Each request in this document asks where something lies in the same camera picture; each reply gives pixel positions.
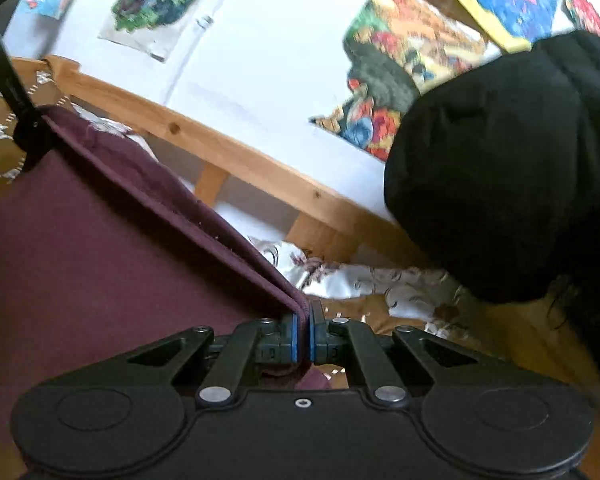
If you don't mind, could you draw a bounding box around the maroon long-sleeve top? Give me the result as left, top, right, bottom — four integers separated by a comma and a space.
0, 104, 334, 480

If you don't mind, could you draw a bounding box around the white floral pillow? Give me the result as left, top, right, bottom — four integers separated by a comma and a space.
0, 81, 481, 340

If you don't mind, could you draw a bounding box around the blond boy drawing poster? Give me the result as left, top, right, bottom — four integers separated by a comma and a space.
99, 0, 197, 62

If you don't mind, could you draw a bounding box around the black puffer jacket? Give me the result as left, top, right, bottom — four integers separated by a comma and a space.
384, 30, 600, 372

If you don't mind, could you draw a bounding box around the landscape drawing poster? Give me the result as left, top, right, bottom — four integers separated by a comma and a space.
310, 0, 493, 162

